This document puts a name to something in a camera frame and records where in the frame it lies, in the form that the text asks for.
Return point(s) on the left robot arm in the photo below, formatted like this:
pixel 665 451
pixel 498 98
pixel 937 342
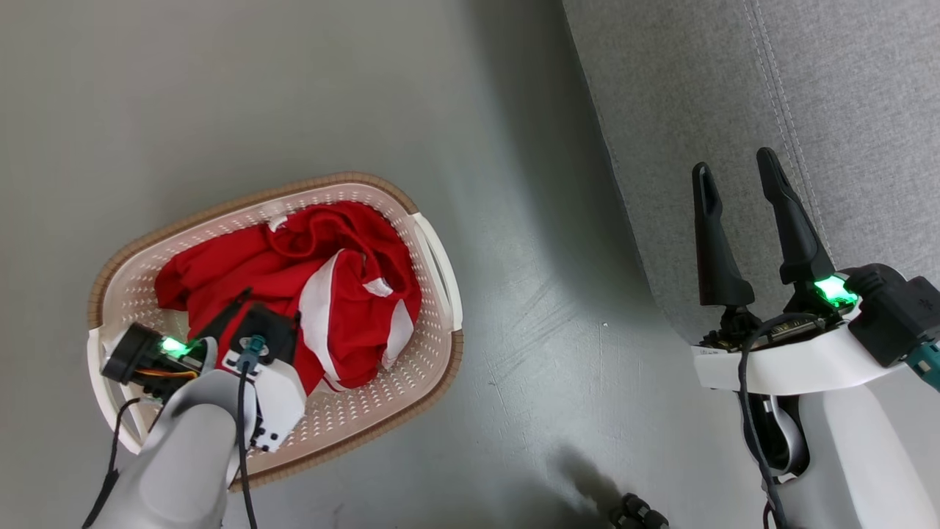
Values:
pixel 183 463

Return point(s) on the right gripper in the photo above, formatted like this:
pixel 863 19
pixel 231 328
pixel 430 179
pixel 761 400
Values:
pixel 793 364

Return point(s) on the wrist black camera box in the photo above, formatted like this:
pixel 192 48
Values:
pixel 896 316
pixel 272 334

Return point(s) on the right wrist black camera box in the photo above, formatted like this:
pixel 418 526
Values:
pixel 896 316

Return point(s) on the red and white clothing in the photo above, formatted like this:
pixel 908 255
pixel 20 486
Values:
pixel 242 264

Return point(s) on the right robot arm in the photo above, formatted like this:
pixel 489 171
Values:
pixel 866 455

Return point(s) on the white plastic laundry basket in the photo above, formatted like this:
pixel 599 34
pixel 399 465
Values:
pixel 367 411

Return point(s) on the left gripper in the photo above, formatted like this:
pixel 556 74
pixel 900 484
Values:
pixel 283 400

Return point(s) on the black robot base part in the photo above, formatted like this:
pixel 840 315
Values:
pixel 639 513

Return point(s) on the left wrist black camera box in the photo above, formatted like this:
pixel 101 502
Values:
pixel 272 334

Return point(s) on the grey fabric sofa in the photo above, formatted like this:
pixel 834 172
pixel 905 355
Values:
pixel 844 110

